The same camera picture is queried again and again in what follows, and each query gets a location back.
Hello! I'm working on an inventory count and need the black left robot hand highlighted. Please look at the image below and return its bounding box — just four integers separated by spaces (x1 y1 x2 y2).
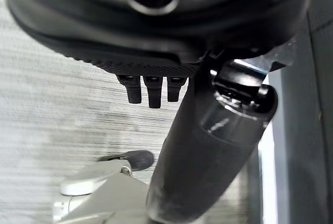
0 0 319 221

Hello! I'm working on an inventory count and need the dark robot foot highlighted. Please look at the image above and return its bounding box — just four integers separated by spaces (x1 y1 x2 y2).
97 150 155 172

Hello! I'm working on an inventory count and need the silver robot leg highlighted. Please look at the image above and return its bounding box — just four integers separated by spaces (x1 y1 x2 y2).
53 162 160 224

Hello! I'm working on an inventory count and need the grey cabinet panel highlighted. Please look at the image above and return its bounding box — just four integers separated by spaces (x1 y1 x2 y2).
247 0 333 224

